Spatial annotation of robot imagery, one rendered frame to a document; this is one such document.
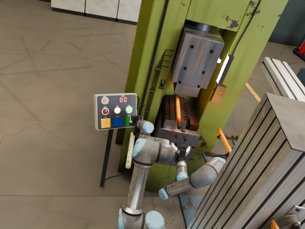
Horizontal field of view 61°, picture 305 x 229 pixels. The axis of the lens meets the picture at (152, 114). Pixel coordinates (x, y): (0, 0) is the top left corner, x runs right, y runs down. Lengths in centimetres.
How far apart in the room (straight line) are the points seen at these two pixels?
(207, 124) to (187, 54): 84
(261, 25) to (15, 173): 267
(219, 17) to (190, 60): 37
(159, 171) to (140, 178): 126
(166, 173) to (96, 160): 89
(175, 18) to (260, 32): 66
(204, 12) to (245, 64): 56
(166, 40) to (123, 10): 522
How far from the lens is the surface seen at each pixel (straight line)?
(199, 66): 207
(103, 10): 728
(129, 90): 286
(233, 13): 212
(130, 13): 732
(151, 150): 141
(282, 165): 69
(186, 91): 217
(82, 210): 277
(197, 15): 207
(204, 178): 158
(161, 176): 278
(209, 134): 266
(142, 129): 181
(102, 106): 207
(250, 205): 80
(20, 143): 338
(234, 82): 236
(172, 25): 208
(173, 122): 235
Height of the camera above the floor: 236
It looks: 36 degrees down
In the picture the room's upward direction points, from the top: 16 degrees clockwise
